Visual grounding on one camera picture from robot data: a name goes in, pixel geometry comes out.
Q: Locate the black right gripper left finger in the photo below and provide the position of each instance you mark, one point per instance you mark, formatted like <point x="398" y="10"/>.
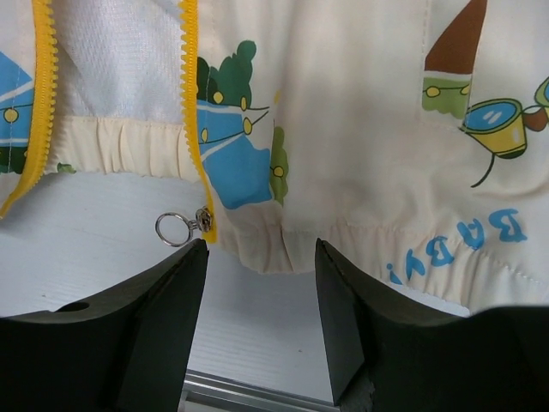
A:
<point x="126" y="348"/>

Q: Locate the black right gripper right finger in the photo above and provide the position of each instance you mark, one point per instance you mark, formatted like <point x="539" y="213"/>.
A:
<point x="387" y="352"/>

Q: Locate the yellow dinosaur print kids jacket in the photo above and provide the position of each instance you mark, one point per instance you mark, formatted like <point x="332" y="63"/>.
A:
<point x="411" y="135"/>

